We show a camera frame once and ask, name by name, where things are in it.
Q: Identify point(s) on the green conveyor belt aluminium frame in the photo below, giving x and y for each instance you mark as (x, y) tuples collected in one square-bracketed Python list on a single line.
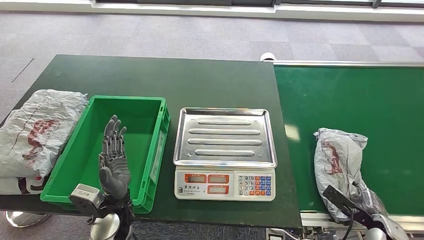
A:
[(381, 99)]

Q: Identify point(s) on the white parcel bag dark print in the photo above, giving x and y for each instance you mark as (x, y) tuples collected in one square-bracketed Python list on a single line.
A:
[(13, 184)]

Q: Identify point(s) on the dark window frame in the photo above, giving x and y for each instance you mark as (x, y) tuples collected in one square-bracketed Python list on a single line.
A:
[(185, 2)]

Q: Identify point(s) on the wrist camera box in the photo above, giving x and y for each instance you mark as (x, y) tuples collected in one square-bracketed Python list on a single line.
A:
[(86, 197), (338, 198)]

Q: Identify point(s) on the grey parcel bag red print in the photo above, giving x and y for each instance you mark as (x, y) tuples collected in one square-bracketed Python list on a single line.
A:
[(338, 155)]

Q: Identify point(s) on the green plastic crate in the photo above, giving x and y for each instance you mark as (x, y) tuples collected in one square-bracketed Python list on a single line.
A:
[(142, 132)]

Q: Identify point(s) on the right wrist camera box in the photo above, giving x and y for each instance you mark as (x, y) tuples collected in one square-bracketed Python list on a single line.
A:
[(338, 198)]

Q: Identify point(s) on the white device under conveyor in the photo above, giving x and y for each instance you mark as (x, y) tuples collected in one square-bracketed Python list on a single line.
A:
[(274, 234)]

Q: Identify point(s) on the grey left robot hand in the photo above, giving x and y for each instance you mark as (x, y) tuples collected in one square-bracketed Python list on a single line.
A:
[(116, 175)]

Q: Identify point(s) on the white window sill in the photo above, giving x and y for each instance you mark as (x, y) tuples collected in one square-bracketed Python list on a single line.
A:
[(198, 11)]

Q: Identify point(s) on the electronic scale with steel tray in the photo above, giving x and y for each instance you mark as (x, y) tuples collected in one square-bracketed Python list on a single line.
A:
[(225, 139)]

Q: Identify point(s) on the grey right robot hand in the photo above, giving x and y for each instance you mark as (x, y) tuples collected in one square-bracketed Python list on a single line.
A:
[(369, 202)]

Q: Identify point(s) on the chrome round stand base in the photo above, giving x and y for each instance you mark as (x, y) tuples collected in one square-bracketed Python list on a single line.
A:
[(26, 218)]

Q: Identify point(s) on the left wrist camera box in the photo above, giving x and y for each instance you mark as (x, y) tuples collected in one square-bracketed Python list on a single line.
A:
[(86, 197)]

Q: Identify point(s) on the white parcel bag red print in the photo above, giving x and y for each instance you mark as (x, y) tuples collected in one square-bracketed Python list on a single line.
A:
[(39, 132)]

